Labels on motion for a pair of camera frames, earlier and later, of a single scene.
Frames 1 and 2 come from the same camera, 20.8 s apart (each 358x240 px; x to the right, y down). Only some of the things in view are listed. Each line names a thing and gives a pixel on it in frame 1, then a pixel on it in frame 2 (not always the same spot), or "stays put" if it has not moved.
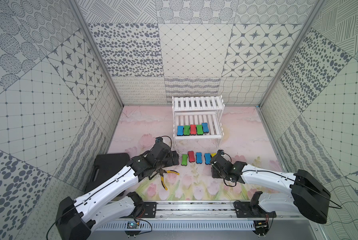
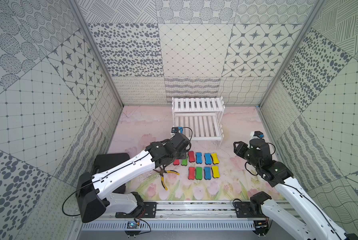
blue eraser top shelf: x=207 y=157 stays put
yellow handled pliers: x=162 y=171 stays put
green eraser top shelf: x=184 y=161 stays put
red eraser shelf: x=193 y=129 to x=191 y=173
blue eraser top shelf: x=199 y=158 stays put
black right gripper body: x=216 y=174 to x=244 y=152
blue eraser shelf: x=205 y=127 to x=207 y=173
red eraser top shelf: x=191 y=157 stays put
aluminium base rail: x=217 y=215 stays put
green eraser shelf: x=199 y=128 to x=198 y=173
